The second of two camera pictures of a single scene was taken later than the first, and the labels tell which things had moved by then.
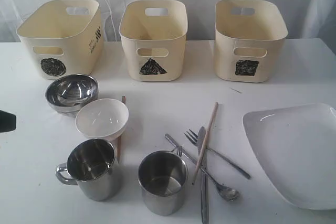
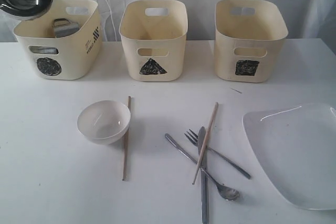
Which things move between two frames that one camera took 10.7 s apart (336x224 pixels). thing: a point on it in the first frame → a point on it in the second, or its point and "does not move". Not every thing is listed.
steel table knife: x=203 y=177 does not move
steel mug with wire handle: x=163 y=176 → x=43 y=50
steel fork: x=193 y=138 does not move
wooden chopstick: x=121 y=139 → x=129 y=102
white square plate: x=298 y=144 does not move
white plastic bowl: x=104 y=118 does not move
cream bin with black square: x=250 y=37 does not move
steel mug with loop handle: x=91 y=164 → x=63 y=27
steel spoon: x=228 y=193 does not move
